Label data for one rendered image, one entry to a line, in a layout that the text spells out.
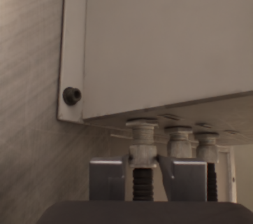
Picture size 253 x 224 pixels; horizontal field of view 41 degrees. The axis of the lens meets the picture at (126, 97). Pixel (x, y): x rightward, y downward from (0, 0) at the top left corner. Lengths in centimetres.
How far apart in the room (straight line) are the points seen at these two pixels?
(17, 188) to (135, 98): 7
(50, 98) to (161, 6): 8
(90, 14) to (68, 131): 7
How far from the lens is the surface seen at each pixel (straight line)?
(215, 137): 24
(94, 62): 19
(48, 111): 18
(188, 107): 15
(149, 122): 18
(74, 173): 19
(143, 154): 18
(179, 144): 21
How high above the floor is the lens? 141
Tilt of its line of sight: 44 degrees up
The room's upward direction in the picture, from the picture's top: 43 degrees clockwise
